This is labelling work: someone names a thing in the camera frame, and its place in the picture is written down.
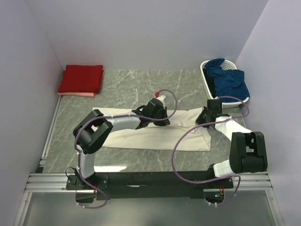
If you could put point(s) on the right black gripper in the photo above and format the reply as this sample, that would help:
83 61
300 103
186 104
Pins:
199 120

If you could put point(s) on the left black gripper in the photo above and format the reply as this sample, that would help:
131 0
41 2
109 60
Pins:
162 123

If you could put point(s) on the cream white t shirt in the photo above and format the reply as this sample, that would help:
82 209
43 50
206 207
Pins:
164 138

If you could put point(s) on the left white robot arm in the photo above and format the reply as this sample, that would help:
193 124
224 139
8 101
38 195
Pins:
92 132

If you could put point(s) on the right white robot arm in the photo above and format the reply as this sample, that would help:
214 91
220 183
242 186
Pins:
247 148

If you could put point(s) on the crumpled blue t shirt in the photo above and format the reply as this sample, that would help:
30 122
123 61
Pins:
228 82

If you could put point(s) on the folded pink t shirt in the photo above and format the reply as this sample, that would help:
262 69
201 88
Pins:
80 94

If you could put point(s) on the folded red t shirt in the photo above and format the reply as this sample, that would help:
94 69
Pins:
83 70

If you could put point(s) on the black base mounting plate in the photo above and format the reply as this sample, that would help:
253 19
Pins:
120 185

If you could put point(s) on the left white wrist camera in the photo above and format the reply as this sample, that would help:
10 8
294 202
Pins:
160 97

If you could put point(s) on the aluminium extrusion rail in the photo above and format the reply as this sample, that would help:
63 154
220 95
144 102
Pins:
53 179

